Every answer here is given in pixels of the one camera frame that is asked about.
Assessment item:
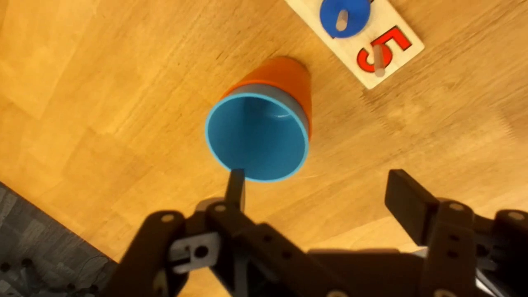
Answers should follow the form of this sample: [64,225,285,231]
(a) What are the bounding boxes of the wooden number puzzle board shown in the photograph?
[285,0,423,89]

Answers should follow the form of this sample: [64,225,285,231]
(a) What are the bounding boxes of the blue puzzle peg piece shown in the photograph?
[318,0,371,38]

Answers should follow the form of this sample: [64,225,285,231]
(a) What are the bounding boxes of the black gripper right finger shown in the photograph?
[384,170,528,297]

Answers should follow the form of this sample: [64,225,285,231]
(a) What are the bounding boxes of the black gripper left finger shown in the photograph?
[103,170,351,297]

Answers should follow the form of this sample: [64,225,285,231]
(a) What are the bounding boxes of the orange plastic cup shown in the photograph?
[227,56,311,134]

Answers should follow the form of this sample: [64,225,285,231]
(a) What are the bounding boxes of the blue plastic cup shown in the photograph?
[204,84,310,183]

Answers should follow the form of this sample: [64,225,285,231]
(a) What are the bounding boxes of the red number five piece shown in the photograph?
[356,27,412,75]

